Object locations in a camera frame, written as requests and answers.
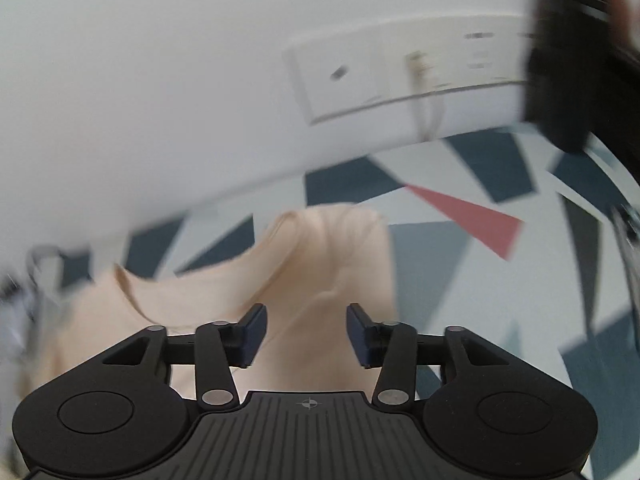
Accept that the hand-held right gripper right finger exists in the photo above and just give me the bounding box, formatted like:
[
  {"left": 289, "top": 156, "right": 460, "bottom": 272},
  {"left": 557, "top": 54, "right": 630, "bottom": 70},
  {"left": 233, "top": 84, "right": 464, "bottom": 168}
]
[{"left": 346, "top": 302, "right": 514, "bottom": 410}]

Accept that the white plugged cable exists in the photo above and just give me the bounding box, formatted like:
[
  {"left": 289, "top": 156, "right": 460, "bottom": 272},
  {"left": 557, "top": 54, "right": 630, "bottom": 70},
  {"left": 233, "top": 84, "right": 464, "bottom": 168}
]
[{"left": 405, "top": 50, "right": 446, "bottom": 143}]

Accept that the black boxy object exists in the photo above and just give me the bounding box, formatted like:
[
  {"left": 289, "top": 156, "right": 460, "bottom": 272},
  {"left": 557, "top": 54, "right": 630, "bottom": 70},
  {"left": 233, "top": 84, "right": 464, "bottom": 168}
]
[{"left": 522, "top": 0, "right": 640, "bottom": 156}]

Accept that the white wall outlet panel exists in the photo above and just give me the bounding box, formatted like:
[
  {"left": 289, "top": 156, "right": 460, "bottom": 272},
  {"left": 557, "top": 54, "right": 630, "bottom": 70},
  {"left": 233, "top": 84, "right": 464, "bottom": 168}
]
[{"left": 282, "top": 10, "right": 536, "bottom": 126}]

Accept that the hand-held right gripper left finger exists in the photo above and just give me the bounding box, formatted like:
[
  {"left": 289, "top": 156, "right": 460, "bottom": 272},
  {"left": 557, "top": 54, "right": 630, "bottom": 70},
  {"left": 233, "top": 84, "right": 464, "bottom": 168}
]
[{"left": 97, "top": 302, "right": 269, "bottom": 410}]

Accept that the geometric patterned mat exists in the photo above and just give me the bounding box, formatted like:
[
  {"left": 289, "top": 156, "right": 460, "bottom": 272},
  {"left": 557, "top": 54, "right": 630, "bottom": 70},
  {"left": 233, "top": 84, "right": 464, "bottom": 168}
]
[{"left": 20, "top": 127, "right": 640, "bottom": 480}]

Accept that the cream sweatshirt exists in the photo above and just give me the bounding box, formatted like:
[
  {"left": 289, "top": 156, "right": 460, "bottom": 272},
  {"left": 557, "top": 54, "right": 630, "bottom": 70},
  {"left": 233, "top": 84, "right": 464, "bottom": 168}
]
[{"left": 47, "top": 204, "right": 401, "bottom": 401}]

